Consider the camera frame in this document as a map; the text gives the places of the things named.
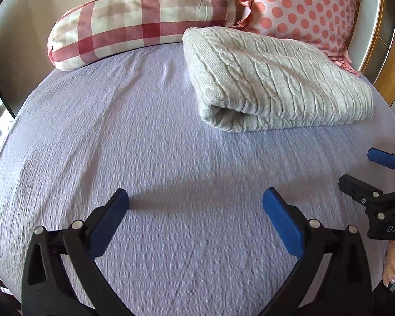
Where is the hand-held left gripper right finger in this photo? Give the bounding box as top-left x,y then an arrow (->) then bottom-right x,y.
261,187 -> 373,316

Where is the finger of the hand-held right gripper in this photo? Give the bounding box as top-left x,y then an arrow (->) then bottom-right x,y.
338,174 -> 388,207
367,148 -> 395,172

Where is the lavender textured bed sheet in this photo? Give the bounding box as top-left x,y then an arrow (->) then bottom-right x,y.
0,41 -> 395,315

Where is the wooden bed headboard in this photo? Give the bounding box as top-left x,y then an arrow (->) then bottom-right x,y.
358,0 -> 395,107

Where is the red checked bolster pillow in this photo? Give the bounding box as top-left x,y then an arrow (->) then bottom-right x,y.
47,0 -> 248,72

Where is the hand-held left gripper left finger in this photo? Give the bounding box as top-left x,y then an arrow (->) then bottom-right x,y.
21,189 -> 130,316

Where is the person's right hand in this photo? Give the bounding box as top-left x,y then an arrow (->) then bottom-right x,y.
383,240 -> 395,288

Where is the pink polka dot pillow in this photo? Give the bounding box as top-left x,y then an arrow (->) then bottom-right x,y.
227,0 -> 363,77

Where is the folded white cable-knit blanket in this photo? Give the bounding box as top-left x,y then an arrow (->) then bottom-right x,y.
182,26 -> 377,133

